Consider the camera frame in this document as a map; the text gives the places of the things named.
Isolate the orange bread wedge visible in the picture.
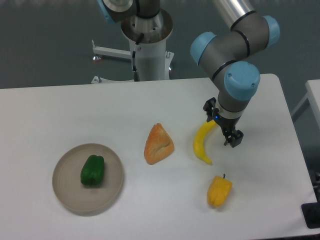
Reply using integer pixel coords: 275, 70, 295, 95
144, 123, 175, 165

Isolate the yellow bell pepper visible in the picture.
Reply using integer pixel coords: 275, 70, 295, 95
206, 173, 233, 208

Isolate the black device at edge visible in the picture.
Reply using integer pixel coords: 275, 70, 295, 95
301, 202, 320, 229

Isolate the white side table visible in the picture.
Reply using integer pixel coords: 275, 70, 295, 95
290, 79, 320, 125

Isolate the yellow banana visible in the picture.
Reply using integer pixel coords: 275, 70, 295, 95
192, 120, 216, 165

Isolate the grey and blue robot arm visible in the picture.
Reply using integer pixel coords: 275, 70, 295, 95
97, 0, 280, 147

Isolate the beige round plate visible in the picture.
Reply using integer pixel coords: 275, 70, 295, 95
52, 143, 124, 216

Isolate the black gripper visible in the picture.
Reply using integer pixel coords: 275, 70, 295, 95
203, 97, 244, 148

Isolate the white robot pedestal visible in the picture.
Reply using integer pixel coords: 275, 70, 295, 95
92, 8, 174, 82

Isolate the green bell pepper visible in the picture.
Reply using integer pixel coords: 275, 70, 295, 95
80, 154, 105, 186

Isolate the black cable on pedestal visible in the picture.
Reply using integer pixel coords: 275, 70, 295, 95
132, 32, 145, 82

